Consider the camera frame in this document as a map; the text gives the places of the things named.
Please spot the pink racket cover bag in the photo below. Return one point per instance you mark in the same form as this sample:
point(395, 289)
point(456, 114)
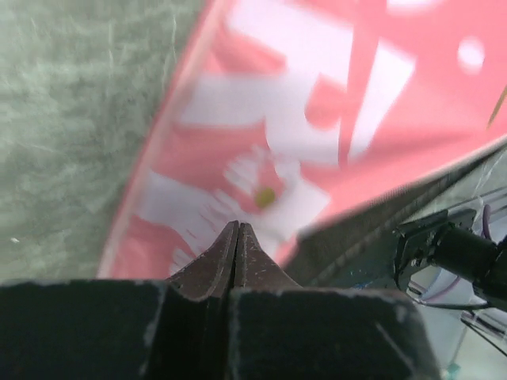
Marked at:
point(288, 114)

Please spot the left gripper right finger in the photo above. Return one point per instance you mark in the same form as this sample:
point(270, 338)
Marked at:
point(321, 333)

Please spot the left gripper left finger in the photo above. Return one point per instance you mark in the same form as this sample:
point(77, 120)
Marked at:
point(121, 329)

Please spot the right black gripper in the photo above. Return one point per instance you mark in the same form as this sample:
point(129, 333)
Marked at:
point(441, 240)

